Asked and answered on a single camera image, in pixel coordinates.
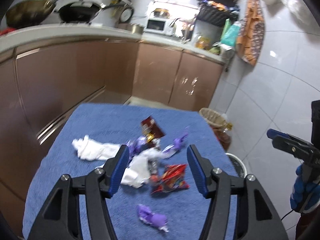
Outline red candy wrapper bag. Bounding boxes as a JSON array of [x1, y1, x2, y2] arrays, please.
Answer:
[[149, 164, 190, 194]]

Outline blue towel mat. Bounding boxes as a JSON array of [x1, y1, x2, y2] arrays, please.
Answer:
[[22, 103, 235, 239]]

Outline white tissue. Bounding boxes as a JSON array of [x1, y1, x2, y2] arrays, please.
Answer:
[[72, 135, 120, 161], [121, 148, 172, 188]]

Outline purple wrapper front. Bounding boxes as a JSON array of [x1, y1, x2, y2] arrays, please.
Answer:
[[137, 204, 169, 232]]

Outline cooking oil bottle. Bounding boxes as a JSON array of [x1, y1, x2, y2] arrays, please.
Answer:
[[213, 122, 233, 152]]

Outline right blue gloved hand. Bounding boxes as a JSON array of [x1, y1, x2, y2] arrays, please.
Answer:
[[290, 164, 319, 214]]

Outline beige lined trash bin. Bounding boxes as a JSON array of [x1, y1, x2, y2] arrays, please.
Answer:
[[199, 108, 228, 128]]

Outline white rim black trash bin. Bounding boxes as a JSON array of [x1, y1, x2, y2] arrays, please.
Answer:
[[226, 153, 248, 178]]

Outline steel pot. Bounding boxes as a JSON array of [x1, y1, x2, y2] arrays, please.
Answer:
[[117, 23, 144, 35]]

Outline glass pot on microwave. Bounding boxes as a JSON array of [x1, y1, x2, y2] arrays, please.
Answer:
[[152, 8, 170, 18]]

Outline dark red snack bag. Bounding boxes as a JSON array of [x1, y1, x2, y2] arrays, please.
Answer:
[[140, 116, 165, 145]]

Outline white microwave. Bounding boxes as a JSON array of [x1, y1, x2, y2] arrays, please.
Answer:
[[144, 17, 176, 36]]

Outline brown kitchen cabinets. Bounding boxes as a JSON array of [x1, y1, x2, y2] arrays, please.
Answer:
[[1, 36, 224, 235]]

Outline brass wok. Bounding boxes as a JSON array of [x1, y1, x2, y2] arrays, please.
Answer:
[[5, 0, 58, 29]]

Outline orange dotted apron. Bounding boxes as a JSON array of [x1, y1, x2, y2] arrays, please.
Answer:
[[236, 0, 265, 67]]

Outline chrome faucet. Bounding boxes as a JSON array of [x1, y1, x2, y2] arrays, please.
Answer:
[[169, 17, 195, 42]]

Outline black dish rack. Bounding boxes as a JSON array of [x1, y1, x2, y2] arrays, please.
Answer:
[[197, 0, 240, 27]]

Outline purple wrapper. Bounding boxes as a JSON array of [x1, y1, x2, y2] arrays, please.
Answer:
[[162, 132, 188, 159], [126, 137, 149, 156], [137, 204, 169, 232]]

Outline green plastic bag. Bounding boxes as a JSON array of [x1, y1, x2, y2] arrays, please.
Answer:
[[220, 19, 241, 47]]

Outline black frying pan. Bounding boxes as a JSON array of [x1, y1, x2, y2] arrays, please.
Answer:
[[58, 1, 124, 23]]

